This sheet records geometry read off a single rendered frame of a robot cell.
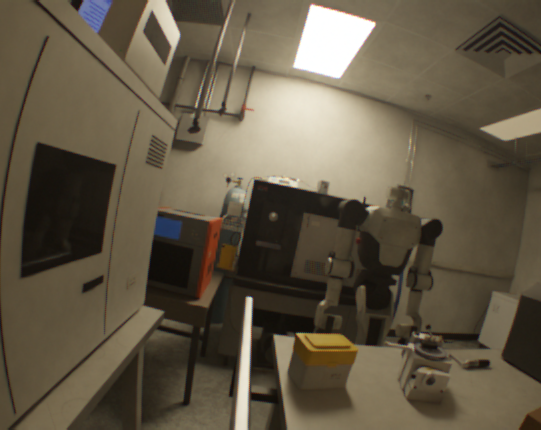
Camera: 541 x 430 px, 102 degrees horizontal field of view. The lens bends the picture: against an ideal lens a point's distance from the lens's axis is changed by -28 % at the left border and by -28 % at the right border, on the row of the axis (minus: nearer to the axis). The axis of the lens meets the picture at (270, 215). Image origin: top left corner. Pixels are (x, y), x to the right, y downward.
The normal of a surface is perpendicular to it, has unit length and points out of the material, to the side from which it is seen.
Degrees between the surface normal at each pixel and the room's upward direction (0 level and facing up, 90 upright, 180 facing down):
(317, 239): 90
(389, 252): 90
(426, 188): 90
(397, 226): 90
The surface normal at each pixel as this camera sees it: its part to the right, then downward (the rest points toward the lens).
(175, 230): 0.04, 0.03
